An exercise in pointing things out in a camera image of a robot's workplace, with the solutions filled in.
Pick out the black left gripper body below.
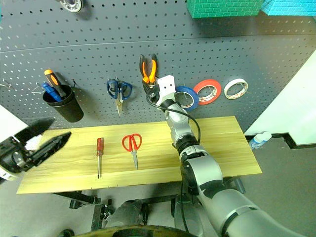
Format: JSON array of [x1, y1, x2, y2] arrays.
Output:
[[0, 137, 34, 174]]

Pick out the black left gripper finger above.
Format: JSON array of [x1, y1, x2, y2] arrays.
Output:
[[31, 132, 72, 166], [14, 119, 55, 144]]

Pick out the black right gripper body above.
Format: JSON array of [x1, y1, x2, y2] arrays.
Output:
[[147, 84, 161, 105]]

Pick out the orange black pliers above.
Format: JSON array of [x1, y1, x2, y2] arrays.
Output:
[[139, 53, 158, 84]]

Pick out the black plastic cup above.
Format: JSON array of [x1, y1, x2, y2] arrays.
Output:
[[42, 84, 84, 123]]

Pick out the blue tape roll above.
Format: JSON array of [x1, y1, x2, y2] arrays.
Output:
[[174, 85, 199, 111]]

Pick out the red tape roll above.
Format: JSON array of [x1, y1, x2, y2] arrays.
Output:
[[193, 79, 222, 106]]

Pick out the orange black screwdriver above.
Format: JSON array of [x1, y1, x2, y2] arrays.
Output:
[[43, 69, 67, 97]]

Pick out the grey perforated pegboard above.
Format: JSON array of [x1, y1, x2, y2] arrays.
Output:
[[0, 0, 316, 135]]

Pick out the white tape roll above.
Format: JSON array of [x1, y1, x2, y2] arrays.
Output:
[[223, 78, 249, 100]]

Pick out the green brick pattern box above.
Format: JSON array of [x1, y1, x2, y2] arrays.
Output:
[[186, 0, 265, 19]]

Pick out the grey rounded housing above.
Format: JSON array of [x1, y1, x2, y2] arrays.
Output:
[[108, 199, 149, 228]]

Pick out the white bottle blue label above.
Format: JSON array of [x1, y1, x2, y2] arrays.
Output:
[[248, 131, 272, 151]]

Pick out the cyan brick pattern box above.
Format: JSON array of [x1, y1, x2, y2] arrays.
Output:
[[260, 0, 316, 17]]

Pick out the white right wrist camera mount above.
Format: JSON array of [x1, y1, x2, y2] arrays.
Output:
[[157, 75, 177, 106]]

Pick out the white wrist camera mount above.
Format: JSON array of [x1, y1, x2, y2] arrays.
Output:
[[157, 75, 177, 106], [0, 167, 15, 184]]

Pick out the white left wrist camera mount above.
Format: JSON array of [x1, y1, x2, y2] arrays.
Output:
[[0, 167, 15, 184]]

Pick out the blue handled scissors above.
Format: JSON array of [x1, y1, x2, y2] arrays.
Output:
[[106, 77, 133, 116]]

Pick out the blue handled screwdriver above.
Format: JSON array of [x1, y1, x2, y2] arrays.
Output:
[[41, 82, 62, 102]]

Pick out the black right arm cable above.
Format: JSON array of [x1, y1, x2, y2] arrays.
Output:
[[146, 93, 201, 146]]

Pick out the red handled screwdriver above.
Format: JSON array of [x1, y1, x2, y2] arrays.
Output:
[[96, 137, 105, 179]]

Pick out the red handled scissors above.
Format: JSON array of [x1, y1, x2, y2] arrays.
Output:
[[121, 133, 143, 170]]

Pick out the black metal table frame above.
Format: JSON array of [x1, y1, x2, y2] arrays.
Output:
[[51, 176, 246, 233]]

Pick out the silver metal bearing ring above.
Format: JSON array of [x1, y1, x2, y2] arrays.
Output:
[[55, 0, 84, 13]]

